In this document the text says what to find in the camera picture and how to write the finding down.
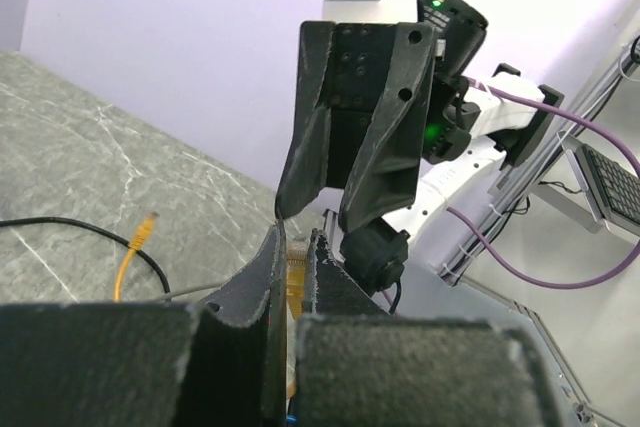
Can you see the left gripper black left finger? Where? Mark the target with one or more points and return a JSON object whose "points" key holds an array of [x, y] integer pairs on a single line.
{"points": [[219, 361]]}

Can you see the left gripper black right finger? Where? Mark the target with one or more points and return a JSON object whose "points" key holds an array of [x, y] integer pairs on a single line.
{"points": [[358, 366]]}

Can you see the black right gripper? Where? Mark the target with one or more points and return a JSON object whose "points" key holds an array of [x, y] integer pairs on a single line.
{"points": [[396, 101]]}

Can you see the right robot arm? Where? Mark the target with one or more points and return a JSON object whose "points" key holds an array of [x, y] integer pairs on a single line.
{"points": [[514, 116]]}

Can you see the black keyboard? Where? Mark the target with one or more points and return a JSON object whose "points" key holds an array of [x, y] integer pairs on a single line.
{"points": [[616, 190]]}

